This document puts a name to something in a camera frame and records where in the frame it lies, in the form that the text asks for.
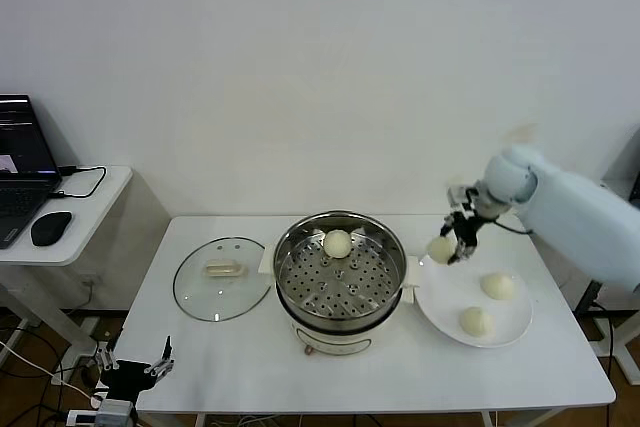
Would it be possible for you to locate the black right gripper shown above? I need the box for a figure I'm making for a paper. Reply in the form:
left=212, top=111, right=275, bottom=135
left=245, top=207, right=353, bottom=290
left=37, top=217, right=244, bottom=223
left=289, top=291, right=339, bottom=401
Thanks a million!
left=438, top=211, right=486, bottom=267

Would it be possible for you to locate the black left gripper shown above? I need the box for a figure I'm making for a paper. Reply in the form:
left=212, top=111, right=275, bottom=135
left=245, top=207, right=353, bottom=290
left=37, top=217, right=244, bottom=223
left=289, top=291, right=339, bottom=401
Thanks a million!
left=94, top=335, right=176, bottom=401

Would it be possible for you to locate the white steamed baozi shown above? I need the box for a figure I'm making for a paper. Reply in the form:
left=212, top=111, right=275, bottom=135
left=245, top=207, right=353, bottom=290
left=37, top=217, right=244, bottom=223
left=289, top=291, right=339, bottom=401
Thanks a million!
left=427, top=236, right=457, bottom=266
left=322, top=229, right=352, bottom=259
left=458, top=306, right=496, bottom=338
left=480, top=272, right=516, bottom=301

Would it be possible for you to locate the glass lid with cream handle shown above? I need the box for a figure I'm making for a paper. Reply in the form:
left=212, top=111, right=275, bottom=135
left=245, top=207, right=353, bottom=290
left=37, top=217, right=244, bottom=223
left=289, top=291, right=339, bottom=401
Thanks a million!
left=172, top=235, right=268, bottom=322

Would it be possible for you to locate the perforated steel steamer basket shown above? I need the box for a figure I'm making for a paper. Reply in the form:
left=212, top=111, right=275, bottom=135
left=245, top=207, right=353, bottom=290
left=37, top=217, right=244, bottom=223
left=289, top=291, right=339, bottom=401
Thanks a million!
left=273, top=210, right=409, bottom=331

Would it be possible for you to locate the white round plate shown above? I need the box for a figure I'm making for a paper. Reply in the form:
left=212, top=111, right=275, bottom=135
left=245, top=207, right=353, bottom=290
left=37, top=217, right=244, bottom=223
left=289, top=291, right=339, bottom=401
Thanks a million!
left=415, top=245, right=534, bottom=350

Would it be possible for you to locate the white side table with laptop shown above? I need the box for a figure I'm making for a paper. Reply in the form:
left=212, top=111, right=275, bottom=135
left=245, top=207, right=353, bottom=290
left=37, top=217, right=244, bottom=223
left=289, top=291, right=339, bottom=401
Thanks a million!
left=0, top=164, right=135, bottom=363

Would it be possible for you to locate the cream electric cooker base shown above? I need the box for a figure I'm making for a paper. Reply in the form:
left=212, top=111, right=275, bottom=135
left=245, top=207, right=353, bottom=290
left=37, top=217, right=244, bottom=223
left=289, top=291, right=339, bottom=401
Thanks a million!
left=258, top=246, right=422, bottom=358

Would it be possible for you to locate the black computer mouse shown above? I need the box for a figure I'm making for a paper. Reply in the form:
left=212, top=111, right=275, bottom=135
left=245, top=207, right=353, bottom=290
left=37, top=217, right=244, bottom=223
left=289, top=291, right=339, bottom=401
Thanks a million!
left=30, top=210, right=74, bottom=247

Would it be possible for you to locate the black laptop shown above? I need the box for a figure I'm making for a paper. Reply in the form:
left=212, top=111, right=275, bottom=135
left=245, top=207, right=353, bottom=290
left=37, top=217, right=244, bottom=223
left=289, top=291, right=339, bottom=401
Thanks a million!
left=0, top=93, right=65, bottom=250

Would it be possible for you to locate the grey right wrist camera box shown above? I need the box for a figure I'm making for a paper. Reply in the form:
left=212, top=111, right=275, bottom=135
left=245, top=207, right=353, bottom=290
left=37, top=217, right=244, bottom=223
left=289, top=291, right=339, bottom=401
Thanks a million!
left=446, top=185, right=481, bottom=218

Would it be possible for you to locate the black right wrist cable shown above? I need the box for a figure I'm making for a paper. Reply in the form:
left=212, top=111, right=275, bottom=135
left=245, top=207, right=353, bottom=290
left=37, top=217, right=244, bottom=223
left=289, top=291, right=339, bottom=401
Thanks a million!
left=492, top=216, right=534, bottom=236

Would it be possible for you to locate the white floor cable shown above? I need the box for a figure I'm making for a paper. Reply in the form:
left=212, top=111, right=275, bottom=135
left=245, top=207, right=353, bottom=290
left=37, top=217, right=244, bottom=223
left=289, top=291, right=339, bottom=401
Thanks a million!
left=0, top=339, right=96, bottom=403

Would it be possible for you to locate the black cable with adapter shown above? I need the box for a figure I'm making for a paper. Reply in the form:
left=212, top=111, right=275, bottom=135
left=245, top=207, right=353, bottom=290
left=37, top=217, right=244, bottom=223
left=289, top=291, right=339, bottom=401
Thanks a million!
left=574, top=280, right=604, bottom=318

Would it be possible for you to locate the black laptop cable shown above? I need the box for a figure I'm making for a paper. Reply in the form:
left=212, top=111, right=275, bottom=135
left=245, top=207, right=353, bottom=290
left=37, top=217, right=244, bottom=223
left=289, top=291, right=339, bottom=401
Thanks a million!
left=48, top=164, right=108, bottom=199

